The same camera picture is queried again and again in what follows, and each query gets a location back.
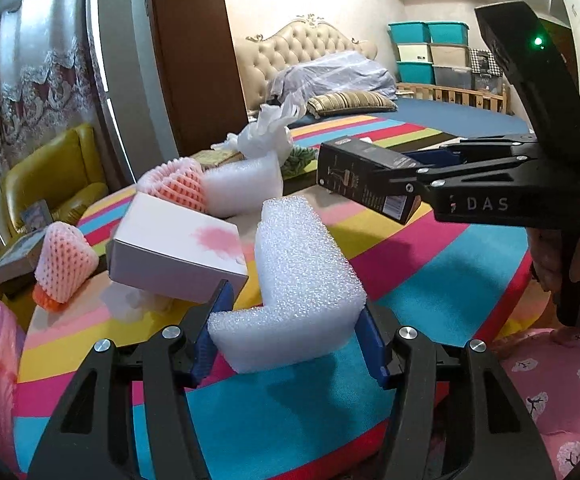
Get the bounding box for stacked teal storage bins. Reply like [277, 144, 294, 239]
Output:
[387, 21, 472, 90]

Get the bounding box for brown wooden door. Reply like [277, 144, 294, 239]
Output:
[149, 0, 247, 155]

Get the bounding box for pink floral pyjama leg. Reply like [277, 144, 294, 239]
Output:
[494, 327, 580, 479]

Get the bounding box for beige tufted headboard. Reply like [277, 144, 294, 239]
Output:
[233, 14, 378, 116]

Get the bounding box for striped gold pillow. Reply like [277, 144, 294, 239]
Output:
[306, 91, 397, 119]

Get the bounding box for pink foam net with orange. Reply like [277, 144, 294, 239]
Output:
[33, 221, 99, 313]

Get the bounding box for yellow-green cardboard box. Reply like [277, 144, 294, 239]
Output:
[191, 148, 244, 170]

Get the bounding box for person's hand on gripper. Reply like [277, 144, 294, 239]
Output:
[526, 228, 580, 292]

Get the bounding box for green patterned cloth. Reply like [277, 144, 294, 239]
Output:
[280, 146, 318, 180]

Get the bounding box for black white checked bag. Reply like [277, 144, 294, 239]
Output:
[470, 49, 502, 77]

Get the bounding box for white L-shaped foam block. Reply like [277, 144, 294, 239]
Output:
[207, 196, 367, 374]

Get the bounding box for lace curtain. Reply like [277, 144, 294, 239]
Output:
[0, 0, 123, 248]

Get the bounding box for blue mattress bed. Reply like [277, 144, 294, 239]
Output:
[369, 99, 532, 138]

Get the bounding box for yellow leather armchair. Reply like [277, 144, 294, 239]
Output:
[2, 124, 109, 235]

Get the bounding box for white plastic bag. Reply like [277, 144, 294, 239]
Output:
[211, 99, 306, 166]

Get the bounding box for flat box on armchair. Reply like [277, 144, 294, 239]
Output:
[0, 230, 46, 284]

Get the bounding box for white box with pink stain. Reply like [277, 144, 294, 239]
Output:
[107, 193, 249, 304]

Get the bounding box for plastic-wrapped bedding bundle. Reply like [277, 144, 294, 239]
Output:
[266, 50, 397, 104]

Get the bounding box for small picture book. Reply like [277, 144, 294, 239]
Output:
[20, 200, 54, 233]

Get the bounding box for pink foam net ring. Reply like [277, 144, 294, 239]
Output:
[135, 156, 209, 214]

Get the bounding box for striped colourful bed cover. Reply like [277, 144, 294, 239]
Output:
[11, 114, 536, 480]

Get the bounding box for black product box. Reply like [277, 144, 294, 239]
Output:
[317, 136, 422, 226]

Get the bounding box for wooden crib rail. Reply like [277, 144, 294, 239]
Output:
[396, 82, 509, 115]

